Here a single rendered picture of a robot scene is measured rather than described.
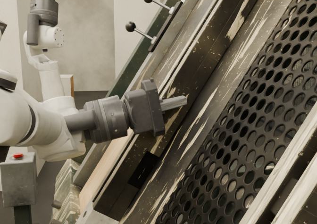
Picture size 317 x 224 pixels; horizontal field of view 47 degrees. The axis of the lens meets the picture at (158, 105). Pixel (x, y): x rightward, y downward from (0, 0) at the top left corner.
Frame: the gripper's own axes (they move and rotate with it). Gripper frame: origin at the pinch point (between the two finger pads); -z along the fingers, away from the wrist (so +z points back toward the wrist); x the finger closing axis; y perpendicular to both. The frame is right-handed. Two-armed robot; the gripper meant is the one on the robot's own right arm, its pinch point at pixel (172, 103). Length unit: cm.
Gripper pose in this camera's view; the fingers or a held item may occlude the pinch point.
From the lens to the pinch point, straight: 77.4
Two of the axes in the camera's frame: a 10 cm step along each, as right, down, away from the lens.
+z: -9.5, 2.4, -1.9
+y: -2.3, -1.9, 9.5
